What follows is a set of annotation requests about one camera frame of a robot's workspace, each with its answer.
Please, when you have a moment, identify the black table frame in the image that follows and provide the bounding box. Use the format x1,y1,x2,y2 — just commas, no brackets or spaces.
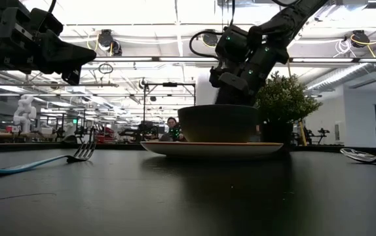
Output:
0,142,376,157

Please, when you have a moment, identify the black frame rig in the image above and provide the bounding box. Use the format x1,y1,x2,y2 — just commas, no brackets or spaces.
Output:
142,81,197,132

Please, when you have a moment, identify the hanging black cable loop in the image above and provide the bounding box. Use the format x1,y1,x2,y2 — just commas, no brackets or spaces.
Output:
98,62,115,75

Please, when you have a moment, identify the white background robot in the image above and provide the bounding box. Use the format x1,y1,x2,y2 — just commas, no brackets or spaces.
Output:
12,94,38,134

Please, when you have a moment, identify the black equipment stand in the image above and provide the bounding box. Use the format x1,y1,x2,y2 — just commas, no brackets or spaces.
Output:
305,127,331,146

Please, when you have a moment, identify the silver ceiling duct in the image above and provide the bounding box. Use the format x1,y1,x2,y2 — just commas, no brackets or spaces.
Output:
305,62,376,92

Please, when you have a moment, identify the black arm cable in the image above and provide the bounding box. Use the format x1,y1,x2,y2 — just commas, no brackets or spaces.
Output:
188,29,225,62
45,0,58,16

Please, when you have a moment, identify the fork with teal handle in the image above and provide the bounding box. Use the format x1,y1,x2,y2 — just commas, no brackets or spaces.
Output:
0,130,98,175

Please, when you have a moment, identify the yellow round plate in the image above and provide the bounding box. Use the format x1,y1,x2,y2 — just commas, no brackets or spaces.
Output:
140,140,285,161

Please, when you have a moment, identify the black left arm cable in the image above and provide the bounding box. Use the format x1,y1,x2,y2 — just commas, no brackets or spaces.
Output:
45,0,58,16

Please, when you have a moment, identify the spoon with green handle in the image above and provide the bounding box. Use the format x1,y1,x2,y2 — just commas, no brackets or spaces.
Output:
339,147,376,165

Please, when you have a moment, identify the small green potted plant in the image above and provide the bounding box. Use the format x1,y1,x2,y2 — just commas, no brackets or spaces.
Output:
254,71,324,147

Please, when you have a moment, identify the black ceiling cable reel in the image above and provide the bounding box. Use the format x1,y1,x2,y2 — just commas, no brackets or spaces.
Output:
202,29,220,47
350,29,371,49
97,29,124,57

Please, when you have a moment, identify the person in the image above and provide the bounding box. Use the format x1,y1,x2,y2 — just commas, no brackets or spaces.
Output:
159,116,186,143

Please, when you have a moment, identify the yellow post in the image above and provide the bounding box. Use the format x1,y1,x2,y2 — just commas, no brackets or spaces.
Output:
300,121,309,147

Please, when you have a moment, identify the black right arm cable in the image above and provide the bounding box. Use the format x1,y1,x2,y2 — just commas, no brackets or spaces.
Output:
188,29,225,62

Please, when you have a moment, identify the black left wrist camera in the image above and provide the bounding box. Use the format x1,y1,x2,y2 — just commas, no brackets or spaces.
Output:
27,7,65,37

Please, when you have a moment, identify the black ribbed bowl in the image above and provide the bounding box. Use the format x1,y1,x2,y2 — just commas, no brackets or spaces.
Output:
177,104,259,144

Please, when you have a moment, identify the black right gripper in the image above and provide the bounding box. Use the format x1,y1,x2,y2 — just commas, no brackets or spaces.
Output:
208,60,268,106

